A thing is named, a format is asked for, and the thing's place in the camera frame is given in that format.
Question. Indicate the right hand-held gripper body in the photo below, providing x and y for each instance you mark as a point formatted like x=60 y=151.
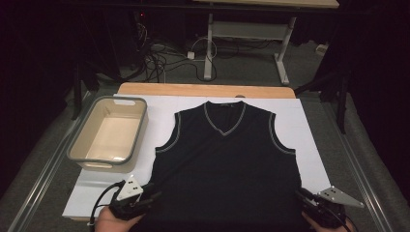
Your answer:
x=338 y=197

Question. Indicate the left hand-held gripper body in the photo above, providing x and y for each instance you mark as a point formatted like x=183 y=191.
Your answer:
x=130 y=190

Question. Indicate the beige basket with grey rim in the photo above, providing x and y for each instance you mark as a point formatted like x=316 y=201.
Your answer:
x=112 y=138

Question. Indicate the black knit vest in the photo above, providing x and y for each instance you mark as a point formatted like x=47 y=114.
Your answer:
x=225 y=174

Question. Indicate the person's right hand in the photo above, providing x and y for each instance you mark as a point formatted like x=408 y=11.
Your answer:
x=322 y=229

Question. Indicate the person's left hand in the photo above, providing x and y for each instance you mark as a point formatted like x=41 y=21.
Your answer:
x=109 y=225

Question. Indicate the white board table cover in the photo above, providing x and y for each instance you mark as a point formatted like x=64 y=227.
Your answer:
x=161 y=109

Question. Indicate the black metal stand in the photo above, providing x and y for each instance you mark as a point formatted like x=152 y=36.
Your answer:
x=341 y=106
x=76 y=93

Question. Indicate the white power adapter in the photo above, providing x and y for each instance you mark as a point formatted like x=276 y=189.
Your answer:
x=191 y=55

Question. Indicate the small white floor box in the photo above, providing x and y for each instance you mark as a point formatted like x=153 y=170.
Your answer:
x=321 y=48

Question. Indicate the metal floor rail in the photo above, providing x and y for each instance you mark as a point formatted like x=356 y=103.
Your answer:
x=48 y=167
x=357 y=174

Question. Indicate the grey metal frame stand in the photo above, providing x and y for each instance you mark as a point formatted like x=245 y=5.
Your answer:
x=248 y=30

